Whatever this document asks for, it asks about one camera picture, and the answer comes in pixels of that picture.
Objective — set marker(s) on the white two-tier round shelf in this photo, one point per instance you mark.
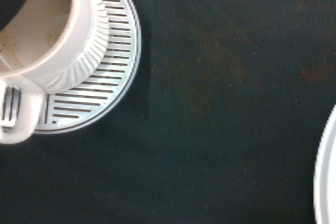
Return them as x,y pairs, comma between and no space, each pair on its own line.
325,177

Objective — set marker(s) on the white ceramic mug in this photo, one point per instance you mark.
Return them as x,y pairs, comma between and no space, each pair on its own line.
53,44

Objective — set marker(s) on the grey pod coffee machine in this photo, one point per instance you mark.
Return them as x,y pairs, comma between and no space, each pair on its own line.
76,108

